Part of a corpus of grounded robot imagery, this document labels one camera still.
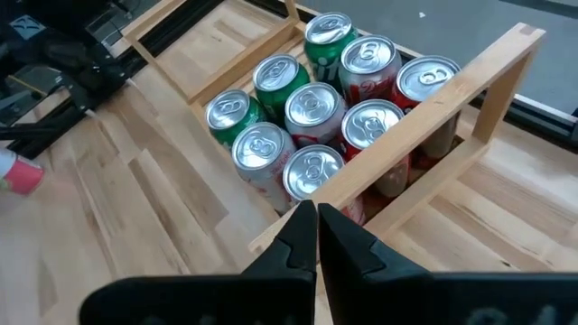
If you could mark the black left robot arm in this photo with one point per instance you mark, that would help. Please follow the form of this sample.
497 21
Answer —
54 54

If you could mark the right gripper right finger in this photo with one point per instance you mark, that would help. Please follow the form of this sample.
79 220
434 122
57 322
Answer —
352 262

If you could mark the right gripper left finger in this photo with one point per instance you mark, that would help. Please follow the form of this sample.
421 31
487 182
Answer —
289 262

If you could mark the wooden slatted shelf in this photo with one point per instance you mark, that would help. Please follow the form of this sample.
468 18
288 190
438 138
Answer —
451 95

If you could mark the cans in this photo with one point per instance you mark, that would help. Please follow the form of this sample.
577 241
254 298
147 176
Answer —
18 173

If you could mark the silver Diet Coke can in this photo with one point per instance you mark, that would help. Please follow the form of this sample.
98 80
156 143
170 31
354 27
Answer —
314 106
368 54
259 146

